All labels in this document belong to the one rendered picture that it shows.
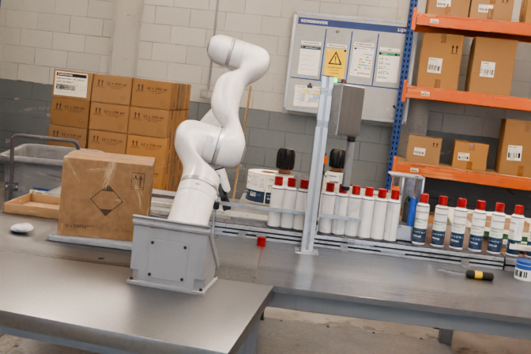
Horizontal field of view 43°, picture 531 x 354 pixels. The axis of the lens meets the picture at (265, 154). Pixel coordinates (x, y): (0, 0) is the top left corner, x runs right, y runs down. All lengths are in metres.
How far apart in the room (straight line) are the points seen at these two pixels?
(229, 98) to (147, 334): 0.92
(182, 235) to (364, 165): 5.30
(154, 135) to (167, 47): 1.76
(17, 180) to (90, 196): 2.43
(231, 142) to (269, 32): 5.14
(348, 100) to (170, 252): 0.97
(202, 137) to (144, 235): 0.39
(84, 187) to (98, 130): 3.79
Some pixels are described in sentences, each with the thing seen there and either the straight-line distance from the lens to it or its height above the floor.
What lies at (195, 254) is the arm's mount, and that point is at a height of 0.94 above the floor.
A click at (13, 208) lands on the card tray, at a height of 0.85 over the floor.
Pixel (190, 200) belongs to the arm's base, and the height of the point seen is 1.07.
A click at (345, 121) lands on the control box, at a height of 1.34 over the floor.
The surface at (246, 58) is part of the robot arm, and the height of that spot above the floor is 1.52.
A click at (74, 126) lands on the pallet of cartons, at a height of 0.90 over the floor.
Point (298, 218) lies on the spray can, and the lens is 2.67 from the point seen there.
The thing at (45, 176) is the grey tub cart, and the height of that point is 0.68.
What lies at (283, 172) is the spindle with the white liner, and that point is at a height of 1.07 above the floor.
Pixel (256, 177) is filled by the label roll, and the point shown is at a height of 1.00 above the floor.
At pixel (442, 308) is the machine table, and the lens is 2.15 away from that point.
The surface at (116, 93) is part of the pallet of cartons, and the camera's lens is 6.06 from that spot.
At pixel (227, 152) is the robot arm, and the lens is 2.12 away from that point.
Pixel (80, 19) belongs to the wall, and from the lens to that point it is 7.94.
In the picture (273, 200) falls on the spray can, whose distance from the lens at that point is 2.66.
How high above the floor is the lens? 1.42
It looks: 6 degrees down
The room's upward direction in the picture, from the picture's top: 7 degrees clockwise
